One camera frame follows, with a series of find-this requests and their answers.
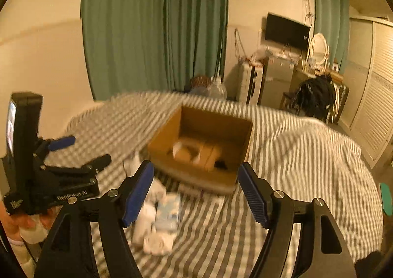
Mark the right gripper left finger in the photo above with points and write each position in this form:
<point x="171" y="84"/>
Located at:
<point x="68" y="249"/>

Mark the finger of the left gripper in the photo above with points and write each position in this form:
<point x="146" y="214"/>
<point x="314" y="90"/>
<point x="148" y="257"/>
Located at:
<point x="98" y="164"/>
<point x="60" y="143"/>

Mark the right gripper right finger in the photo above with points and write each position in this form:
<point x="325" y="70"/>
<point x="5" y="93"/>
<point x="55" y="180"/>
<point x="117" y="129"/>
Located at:
<point x="322" y="250"/>

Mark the white sock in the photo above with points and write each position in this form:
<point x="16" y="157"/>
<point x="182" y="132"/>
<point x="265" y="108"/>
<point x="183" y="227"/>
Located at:
<point x="145" y="235"/>

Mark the person's left hand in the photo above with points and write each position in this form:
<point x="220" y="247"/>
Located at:
<point x="13" y="223"/>

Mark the phone on left gripper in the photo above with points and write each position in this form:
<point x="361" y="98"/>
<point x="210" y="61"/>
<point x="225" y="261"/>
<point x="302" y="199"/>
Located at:
<point x="10" y="125"/>

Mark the blue tissue pack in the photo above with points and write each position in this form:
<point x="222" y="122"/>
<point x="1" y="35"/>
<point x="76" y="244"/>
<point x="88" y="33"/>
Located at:
<point x="168" y="213"/>

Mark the white plush toy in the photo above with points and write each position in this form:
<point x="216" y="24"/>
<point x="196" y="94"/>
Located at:
<point x="187" y="150"/>

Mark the cardboard box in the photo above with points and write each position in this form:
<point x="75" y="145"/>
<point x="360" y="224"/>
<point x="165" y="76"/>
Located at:
<point x="226" y="138"/>

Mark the teal slipper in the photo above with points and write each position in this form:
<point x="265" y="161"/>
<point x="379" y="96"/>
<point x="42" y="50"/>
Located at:
<point x="386" y="198"/>

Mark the white louvred wardrobe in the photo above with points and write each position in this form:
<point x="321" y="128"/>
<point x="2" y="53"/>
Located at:
<point x="367" y="114"/>

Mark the clear water jug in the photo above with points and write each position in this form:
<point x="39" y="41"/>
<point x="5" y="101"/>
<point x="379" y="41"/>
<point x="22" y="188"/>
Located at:
<point x="217" y="89"/>

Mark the white suitcase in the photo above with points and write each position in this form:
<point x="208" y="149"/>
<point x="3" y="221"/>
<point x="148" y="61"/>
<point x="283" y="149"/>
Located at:
<point x="250" y="83"/>

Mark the silver mini fridge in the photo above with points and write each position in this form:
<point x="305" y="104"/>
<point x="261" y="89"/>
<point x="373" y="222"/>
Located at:
<point x="277" y="76"/>

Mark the wooden vanity desk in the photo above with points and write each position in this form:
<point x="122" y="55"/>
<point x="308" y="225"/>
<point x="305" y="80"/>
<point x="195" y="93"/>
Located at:
<point x="300" y="75"/>

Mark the large green curtain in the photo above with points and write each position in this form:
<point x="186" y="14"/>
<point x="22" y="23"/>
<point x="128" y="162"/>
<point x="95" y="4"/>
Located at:
<point x="159" y="45"/>

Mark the oval vanity mirror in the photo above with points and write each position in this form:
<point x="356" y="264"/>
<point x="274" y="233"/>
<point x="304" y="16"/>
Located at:
<point x="318" y="51"/>

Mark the narrow green curtain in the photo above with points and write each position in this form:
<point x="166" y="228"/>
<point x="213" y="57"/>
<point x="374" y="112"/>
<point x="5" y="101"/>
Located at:
<point x="332" y="19"/>

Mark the black wall television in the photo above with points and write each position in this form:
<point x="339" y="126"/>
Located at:
<point x="287" y="32"/>

